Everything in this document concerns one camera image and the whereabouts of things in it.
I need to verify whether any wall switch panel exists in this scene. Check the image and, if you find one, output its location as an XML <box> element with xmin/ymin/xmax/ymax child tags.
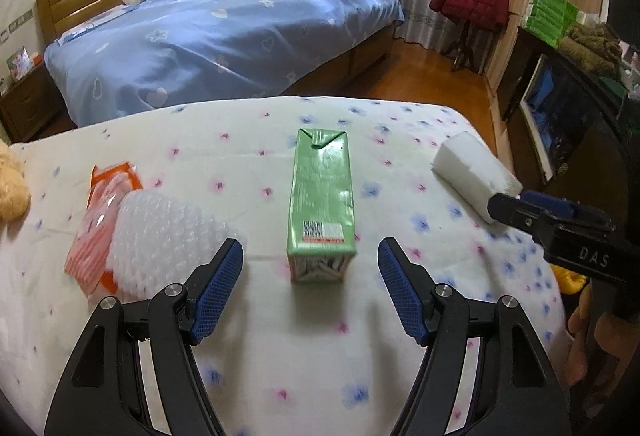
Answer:
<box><xmin>0</xmin><ymin>12</ymin><xmax>36</xmax><ymax>41</ymax></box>

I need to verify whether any dark wooden cabinet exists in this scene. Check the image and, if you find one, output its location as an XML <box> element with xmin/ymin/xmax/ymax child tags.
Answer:
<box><xmin>497</xmin><ymin>26</ymin><xmax>640</xmax><ymax>237</ymax></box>

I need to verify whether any yellow teddy bear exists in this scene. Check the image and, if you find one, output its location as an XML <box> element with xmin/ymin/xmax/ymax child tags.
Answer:
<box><xmin>0</xmin><ymin>141</ymin><xmax>32</xmax><ymax>223</ymax></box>

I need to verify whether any clear bubble wrap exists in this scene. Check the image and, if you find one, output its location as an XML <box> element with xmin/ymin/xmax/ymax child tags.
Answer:
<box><xmin>102</xmin><ymin>192</ymin><xmax>241</xmax><ymax>297</ymax></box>

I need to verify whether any green drink carton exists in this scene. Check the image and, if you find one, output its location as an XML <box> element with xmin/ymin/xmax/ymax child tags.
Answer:
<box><xmin>286</xmin><ymin>128</ymin><xmax>358</xmax><ymax>285</ymax></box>

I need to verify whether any brown fuzzy cloth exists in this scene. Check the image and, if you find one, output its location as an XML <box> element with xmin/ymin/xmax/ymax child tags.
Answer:
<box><xmin>559</xmin><ymin>23</ymin><xmax>623</xmax><ymax>79</ymax></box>

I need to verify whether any orange pink plastic packet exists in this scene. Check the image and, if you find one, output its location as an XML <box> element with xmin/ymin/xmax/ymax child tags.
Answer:
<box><xmin>64</xmin><ymin>161</ymin><xmax>146</xmax><ymax>301</ymax></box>

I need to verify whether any small photo frame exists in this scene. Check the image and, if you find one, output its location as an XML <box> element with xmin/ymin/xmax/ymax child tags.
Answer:
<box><xmin>6</xmin><ymin>46</ymin><xmax>31</xmax><ymax>80</ymax></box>

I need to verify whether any white tissue pack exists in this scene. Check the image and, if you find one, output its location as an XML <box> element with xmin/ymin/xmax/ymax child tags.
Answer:
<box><xmin>431</xmin><ymin>131</ymin><xmax>525</xmax><ymax>224</ymax></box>

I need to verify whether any yellow foam fruit net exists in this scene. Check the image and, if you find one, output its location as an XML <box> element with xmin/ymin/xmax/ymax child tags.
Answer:
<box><xmin>552</xmin><ymin>266</ymin><xmax>590</xmax><ymax>295</ymax></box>

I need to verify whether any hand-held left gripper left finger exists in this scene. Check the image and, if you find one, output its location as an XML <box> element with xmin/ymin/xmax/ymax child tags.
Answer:
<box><xmin>44</xmin><ymin>238</ymin><xmax>245</xmax><ymax>436</ymax></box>

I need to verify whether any dark green cloth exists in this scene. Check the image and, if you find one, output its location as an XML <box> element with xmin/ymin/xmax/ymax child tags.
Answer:
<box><xmin>597</xmin><ymin>74</ymin><xmax>632</xmax><ymax>147</ymax></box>

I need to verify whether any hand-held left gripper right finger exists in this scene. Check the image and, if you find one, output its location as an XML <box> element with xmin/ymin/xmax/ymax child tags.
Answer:
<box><xmin>377</xmin><ymin>237</ymin><xmax>571</xmax><ymax>436</ymax></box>

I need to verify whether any blue white flat pillow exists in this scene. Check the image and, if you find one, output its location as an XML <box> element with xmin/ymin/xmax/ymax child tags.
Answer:
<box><xmin>57</xmin><ymin>6</ymin><xmax>132</xmax><ymax>44</ymax></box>

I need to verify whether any person's right hand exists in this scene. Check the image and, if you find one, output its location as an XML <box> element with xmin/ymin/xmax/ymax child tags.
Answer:
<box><xmin>565</xmin><ymin>297</ymin><xmax>640</xmax><ymax>417</ymax></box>

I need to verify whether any stack of green boxes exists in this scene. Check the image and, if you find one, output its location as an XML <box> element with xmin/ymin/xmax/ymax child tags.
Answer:
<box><xmin>525</xmin><ymin>0</ymin><xmax>581</xmax><ymax>49</ymax></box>

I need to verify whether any blue bed sheet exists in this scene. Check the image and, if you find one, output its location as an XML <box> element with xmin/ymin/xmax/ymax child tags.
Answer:
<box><xmin>44</xmin><ymin>0</ymin><xmax>405</xmax><ymax>127</ymax></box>

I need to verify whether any white floral blanket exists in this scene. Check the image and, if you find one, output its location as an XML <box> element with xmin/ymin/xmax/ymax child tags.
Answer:
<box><xmin>0</xmin><ymin>94</ymin><xmax>568</xmax><ymax>436</ymax></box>

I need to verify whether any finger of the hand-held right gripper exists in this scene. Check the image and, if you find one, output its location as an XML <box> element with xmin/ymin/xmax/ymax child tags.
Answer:
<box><xmin>521</xmin><ymin>191</ymin><xmax>617</xmax><ymax>229</ymax></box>
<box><xmin>488</xmin><ymin>192</ymin><xmax>557</xmax><ymax>245</ymax></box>

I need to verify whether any wooden nightstand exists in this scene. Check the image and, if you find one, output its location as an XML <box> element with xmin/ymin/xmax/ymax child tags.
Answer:
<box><xmin>0</xmin><ymin>63</ymin><xmax>76</xmax><ymax>144</ymax></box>

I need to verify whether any blue framed picture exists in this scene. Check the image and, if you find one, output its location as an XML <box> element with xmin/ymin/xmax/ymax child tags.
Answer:
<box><xmin>520</xmin><ymin>53</ymin><xmax>571</xmax><ymax>181</ymax></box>

